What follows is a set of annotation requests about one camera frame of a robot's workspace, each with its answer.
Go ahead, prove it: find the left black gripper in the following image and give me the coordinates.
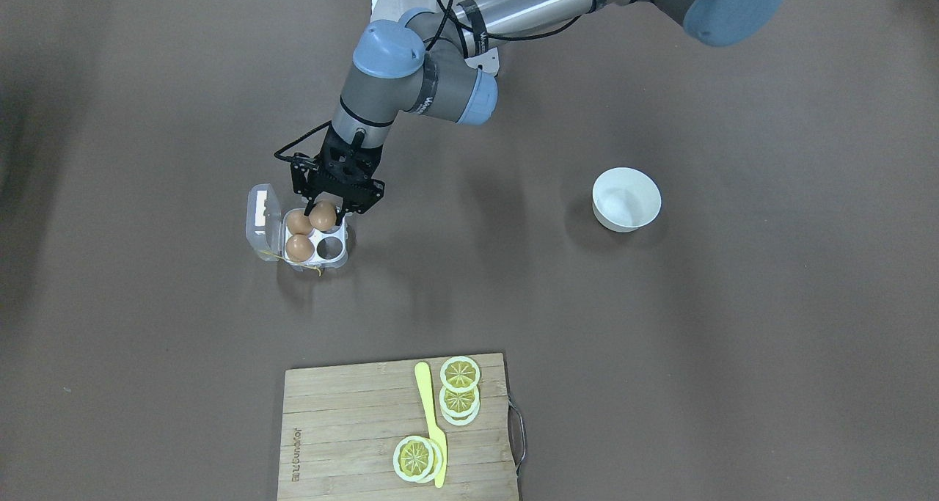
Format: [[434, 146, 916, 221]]
[[291, 124, 385, 226]]

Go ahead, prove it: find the brown egg from bowl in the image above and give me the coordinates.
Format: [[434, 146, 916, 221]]
[[307, 200, 338, 233]]

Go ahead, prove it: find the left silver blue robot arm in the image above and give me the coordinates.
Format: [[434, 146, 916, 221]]
[[276, 0, 783, 222]]

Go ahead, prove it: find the brown egg in box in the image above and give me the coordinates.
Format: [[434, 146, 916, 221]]
[[284, 234, 315, 263], [285, 209, 314, 235]]

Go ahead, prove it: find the clear plastic egg box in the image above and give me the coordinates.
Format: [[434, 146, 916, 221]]
[[244, 183, 348, 271]]

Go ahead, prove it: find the yellow plastic knife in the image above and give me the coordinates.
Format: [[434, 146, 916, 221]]
[[414, 361, 448, 489]]

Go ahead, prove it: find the lemon slice toy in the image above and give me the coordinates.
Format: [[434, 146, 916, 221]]
[[392, 435, 444, 483], [439, 387, 481, 426], [439, 355, 482, 392]]

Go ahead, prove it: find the bamboo cutting board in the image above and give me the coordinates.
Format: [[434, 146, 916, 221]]
[[277, 353, 523, 500]]

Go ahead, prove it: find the white ceramic bowl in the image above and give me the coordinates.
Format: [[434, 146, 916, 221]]
[[591, 167, 662, 233]]

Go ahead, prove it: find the black camera cable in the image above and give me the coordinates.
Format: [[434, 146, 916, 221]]
[[274, 120, 332, 167]]

